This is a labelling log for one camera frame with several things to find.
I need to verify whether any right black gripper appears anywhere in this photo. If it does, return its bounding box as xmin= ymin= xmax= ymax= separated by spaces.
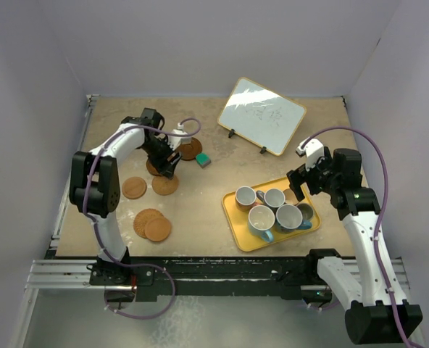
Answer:
xmin=288 ymin=149 xmax=340 ymax=201

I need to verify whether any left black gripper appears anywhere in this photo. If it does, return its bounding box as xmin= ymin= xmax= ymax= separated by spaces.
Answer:
xmin=140 ymin=138 xmax=183 ymax=180

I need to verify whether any dark brown ringed coaster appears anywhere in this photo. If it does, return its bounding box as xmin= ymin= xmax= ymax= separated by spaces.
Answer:
xmin=178 ymin=137 xmax=202 ymax=161

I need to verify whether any light woven coaster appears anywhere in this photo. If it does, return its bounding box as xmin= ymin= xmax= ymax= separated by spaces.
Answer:
xmin=133 ymin=208 xmax=163 ymax=238
xmin=151 ymin=175 xmax=179 ymax=196

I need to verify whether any plain orange coaster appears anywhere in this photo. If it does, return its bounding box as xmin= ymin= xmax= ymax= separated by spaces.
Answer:
xmin=144 ymin=217 xmax=172 ymax=242
xmin=122 ymin=177 xmax=147 ymax=199

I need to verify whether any light woven front coaster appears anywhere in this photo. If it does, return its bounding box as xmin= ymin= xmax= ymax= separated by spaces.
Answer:
xmin=133 ymin=208 xmax=163 ymax=238

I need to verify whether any plain orange front coaster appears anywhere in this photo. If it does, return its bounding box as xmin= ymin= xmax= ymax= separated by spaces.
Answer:
xmin=144 ymin=217 xmax=172 ymax=242

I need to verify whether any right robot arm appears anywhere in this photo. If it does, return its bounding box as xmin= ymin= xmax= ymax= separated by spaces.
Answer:
xmin=287 ymin=141 xmax=422 ymax=344

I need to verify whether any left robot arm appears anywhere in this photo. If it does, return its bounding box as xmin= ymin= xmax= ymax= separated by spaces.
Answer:
xmin=69 ymin=108 xmax=191 ymax=284

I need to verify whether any small orange cup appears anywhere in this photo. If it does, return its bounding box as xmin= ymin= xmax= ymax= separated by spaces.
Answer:
xmin=283 ymin=188 xmax=299 ymax=205

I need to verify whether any small grey cup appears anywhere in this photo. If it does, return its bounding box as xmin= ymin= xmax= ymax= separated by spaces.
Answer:
xmin=296 ymin=203 xmax=315 ymax=221

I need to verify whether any blue patterned mug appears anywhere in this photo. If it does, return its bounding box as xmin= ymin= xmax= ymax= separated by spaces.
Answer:
xmin=275 ymin=204 xmax=312 ymax=234

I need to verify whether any large teal mug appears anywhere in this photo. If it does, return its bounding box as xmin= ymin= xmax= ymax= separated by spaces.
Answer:
xmin=247 ymin=205 xmax=275 ymax=243

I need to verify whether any green whiteboard eraser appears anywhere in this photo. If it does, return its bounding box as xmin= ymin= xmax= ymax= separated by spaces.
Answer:
xmin=195 ymin=152 xmax=212 ymax=168

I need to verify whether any yellow tray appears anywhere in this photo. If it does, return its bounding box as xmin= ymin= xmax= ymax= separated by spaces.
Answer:
xmin=222 ymin=178 xmax=321 ymax=252

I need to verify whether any grey handled mug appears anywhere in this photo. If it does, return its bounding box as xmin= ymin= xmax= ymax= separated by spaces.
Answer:
xmin=264 ymin=188 xmax=286 ymax=210

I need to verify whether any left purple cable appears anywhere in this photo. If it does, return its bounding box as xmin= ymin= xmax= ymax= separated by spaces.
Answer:
xmin=83 ymin=117 xmax=202 ymax=320

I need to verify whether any purple cable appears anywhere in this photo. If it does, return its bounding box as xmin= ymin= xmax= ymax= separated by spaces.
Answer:
xmin=301 ymin=125 xmax=428 ymax=348
xmin=83 ymin=117 xmax=202 ymax=320

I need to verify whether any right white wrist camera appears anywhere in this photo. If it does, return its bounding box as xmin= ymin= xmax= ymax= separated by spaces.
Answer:
xmin=296 ymin=138 xmax=324 ymax=171

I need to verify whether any pink handled patterned mug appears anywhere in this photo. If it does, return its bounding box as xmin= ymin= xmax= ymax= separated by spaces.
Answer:
xmin=235 ymin=186 xmax=263 ymax=212

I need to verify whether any small whiteboard with wooden frame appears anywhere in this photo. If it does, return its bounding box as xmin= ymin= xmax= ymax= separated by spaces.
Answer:
xmin=218 ymin=77 xmax=307 ymax=157

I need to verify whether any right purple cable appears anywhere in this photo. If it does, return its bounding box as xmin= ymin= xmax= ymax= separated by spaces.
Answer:
xmin=301 ymin=125 xmax=428 ymax=348

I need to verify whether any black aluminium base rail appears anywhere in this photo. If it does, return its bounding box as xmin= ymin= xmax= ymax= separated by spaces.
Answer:
xmin=25 ymin=248 xmax=407 ymax=302

